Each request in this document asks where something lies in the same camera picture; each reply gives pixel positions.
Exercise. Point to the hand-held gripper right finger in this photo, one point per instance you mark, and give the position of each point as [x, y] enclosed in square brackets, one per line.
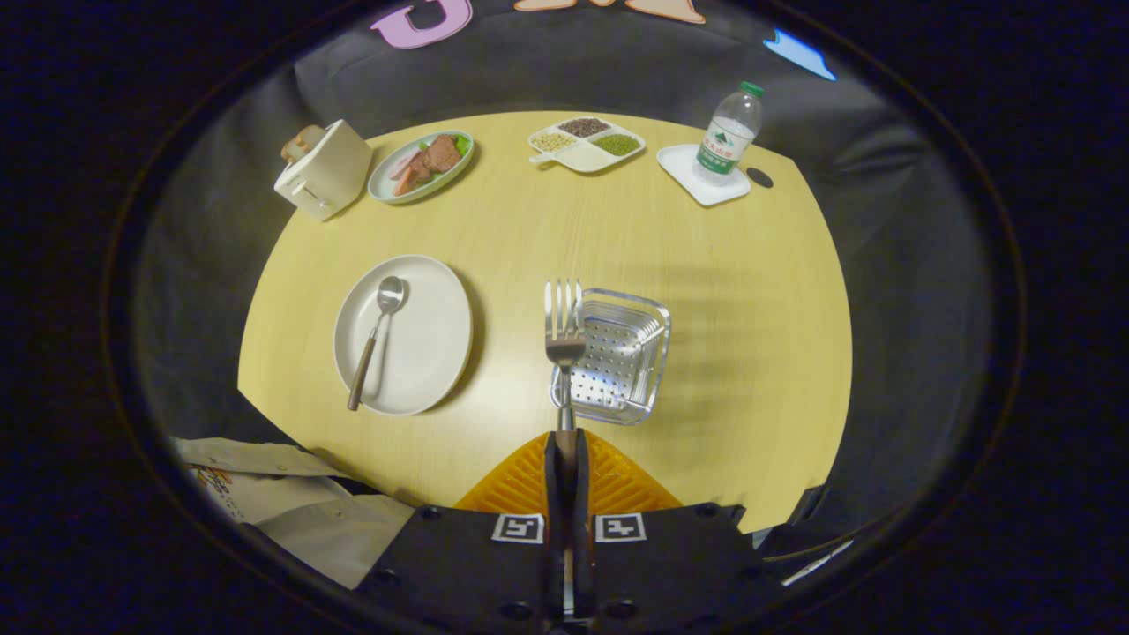
[578, 494]

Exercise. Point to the clear plastic water bottle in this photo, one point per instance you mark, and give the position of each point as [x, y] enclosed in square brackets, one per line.
[728, 132]

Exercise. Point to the black round table grommet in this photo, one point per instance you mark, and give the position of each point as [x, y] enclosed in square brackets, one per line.
[759, 177]

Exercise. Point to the toasted bread slice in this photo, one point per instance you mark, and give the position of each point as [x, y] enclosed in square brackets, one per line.
[311, 137]
[291, 150]

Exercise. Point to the brown cooked meat slices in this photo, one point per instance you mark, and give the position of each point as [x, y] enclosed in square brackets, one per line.
[432, 159]

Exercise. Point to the pale green plate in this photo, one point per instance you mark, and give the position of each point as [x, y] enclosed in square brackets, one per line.
[388, 190]

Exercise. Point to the cream toaster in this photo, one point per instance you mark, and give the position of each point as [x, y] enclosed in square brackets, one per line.
[331, 172]

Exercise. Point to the person's white clothing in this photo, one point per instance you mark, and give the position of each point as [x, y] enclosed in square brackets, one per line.
[309, 520]

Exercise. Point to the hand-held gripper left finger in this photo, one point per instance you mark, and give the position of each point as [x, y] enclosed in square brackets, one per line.
[554, 494]

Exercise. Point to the green lettuce leaf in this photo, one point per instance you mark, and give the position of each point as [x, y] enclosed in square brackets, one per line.
[462, 144]

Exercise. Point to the perforated metal strainer basket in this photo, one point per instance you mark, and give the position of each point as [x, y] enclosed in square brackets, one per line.
[617, 353]

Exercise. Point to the white divided grain dish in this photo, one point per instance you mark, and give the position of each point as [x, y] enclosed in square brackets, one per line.
[582, 157]

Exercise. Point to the white square coaster tray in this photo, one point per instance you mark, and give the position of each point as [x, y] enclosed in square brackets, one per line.
[679, 163]

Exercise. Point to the white round plate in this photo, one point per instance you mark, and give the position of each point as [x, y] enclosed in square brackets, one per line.
[423, 335]

